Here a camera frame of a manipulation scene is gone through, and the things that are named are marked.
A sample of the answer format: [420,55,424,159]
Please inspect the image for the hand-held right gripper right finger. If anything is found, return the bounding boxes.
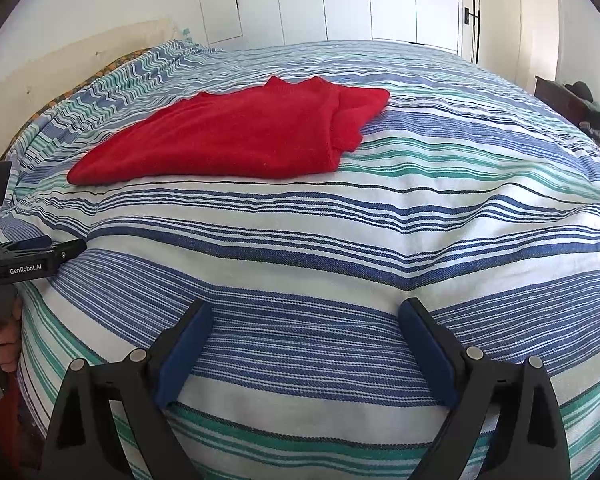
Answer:
[397,297,572,480]

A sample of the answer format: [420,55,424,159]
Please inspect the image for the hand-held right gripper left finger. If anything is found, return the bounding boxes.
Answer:
[44,300,214,480]

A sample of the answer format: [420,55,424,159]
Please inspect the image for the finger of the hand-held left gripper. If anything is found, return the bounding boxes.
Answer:
[2,235,52,253]

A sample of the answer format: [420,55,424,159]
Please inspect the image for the red sweater with white rabbit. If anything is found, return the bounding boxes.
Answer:
[66,75,391,187]

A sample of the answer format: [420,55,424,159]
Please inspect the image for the person's left hand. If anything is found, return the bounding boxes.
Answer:
[0,304,24,372]

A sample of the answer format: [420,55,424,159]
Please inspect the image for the blue green striped blanket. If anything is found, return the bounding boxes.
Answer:
[0,40,600,480]

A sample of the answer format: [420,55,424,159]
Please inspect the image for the cream headboard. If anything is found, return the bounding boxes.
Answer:
[0,17,186,161]

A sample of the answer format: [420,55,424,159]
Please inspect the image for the orange floral bed sheet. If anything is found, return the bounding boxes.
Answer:
[30,49,153,121]

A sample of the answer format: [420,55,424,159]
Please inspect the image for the dark wooden dresser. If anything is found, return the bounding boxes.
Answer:
[534,75,588,126]

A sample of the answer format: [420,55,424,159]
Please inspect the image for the white wardrobe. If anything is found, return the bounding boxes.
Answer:
[192,0,481,63]

